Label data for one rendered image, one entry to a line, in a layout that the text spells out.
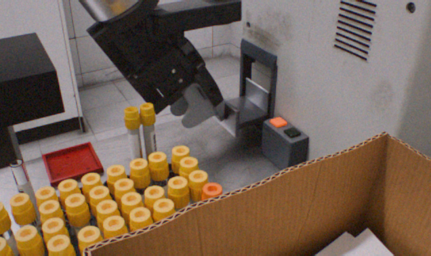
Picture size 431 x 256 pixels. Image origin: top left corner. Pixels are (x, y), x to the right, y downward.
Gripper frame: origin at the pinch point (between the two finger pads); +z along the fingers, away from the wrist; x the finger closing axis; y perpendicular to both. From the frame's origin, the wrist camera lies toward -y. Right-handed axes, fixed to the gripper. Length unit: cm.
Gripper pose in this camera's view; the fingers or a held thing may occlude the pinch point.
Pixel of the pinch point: (221, 110)
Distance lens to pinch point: 54.3
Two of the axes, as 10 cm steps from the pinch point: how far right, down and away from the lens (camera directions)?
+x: 4.9, 4.5, -7.4
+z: 4.3, 6.1, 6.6
